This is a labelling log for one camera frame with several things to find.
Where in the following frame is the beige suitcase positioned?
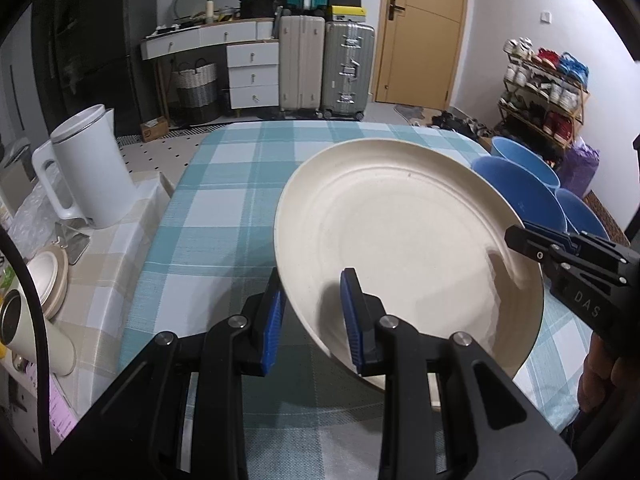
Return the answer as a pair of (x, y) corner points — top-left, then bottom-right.
(277, 14), (326, 113)

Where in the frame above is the purple plastic bag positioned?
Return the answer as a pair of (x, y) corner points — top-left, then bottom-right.
(555, 141), (601, 198)

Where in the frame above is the blue bowl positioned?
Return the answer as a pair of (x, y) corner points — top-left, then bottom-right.
(490, 136), (561, 191)
(555, 187), (612, 236)
(471, 156), (568, 233)

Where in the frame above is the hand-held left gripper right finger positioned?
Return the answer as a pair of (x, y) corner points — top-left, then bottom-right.
(340, 267), (581, 480)

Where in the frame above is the yellow and black shoe box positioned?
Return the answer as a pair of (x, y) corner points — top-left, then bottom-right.
(330, 5), (366, 23)

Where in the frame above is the cream thermos bottle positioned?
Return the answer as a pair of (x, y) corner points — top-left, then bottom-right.
(0, 287), (76, 378)

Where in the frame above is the black storage box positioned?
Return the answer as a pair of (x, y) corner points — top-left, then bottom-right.
(239, 0), (278, 18)

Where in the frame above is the person's right hand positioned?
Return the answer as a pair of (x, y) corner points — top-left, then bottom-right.
(574, 332), (627, 414)

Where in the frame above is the beige checked tablecloth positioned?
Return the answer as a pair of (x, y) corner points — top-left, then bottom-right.
(10, 167), (176, 416)

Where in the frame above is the pink paper sheet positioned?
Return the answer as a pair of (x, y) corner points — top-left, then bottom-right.
(47, 375), (78, 441)

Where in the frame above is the woven laundry basket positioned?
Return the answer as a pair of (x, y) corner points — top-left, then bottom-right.
(172, 60), (221, 123)

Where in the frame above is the white electric kettle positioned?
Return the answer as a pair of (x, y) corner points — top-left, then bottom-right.
(31, 104), (138, 230)

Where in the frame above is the silver suitcase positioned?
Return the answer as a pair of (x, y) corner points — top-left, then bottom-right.
(320, 21), (376, 121)

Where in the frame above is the cream plate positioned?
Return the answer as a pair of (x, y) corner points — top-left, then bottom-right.
(274, 136), (546, 393)

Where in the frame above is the black cable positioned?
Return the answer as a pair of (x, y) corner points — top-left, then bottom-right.
(0, 230), (53, 461)

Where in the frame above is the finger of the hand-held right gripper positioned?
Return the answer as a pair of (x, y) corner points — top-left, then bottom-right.
(524, 224), (640, 262)
(504, 226), (629, 287)

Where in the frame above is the clear plastic bag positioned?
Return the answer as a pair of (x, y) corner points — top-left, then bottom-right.
(10, 180), (66, 256)

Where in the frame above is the wooden shoe rack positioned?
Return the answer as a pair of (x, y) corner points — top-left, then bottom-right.
(497, 55), (591, 161)

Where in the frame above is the oval mirror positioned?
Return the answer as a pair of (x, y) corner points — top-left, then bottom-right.
(172, 0), (258, 23)

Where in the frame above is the white dressing table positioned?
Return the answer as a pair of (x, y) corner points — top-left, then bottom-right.
(140, 17), (281, 126)

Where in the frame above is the small flat cardboard box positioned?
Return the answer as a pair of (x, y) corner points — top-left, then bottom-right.
(140, 116), (170, 142)

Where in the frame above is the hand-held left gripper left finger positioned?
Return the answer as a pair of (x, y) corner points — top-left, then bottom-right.
(52, 269), (288, 480)

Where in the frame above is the wooden door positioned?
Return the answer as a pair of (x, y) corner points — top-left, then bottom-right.
(372, 0), (471, 111)

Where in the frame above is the pile of dark shoes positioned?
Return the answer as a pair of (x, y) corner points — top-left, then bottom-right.
(432, 110), (496, 137)

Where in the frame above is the black refrigerator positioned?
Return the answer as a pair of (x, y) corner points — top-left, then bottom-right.
(30, 0), (158, 136)

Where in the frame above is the shoe rack with shoes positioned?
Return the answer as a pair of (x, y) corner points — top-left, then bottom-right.
(502, 37), (591, 141)

